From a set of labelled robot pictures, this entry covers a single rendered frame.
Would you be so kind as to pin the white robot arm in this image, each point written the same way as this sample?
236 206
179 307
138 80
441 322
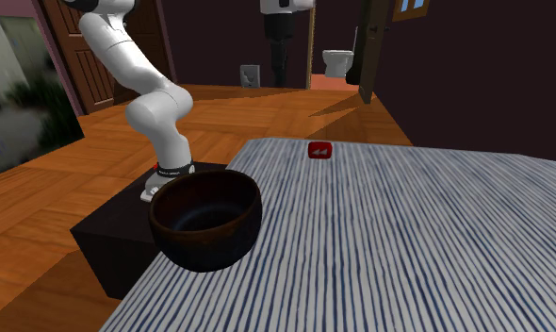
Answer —
161 110

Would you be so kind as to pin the blue white striped bed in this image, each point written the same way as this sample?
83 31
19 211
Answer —
397 248

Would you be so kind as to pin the dark brown bowl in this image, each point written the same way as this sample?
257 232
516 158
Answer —
204 241

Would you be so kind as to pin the wood framed blue picture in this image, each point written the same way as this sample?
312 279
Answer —
410 8

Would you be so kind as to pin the brown panelled door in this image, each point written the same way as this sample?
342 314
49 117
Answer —
83 69

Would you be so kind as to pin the large window with greenery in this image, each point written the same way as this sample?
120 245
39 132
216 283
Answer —
16 101

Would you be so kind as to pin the small grey wall box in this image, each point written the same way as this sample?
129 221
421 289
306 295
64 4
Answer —
250 76

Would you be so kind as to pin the white toilet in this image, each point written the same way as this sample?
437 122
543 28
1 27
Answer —
337 62

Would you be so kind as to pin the red cube with arrows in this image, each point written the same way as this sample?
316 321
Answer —
320 150

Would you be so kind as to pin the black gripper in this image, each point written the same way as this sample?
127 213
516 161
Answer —
280 28

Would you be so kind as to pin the dark open door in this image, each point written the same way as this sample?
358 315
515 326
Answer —
372 50

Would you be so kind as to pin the black robot stand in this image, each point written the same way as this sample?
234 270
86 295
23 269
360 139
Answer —
117 230

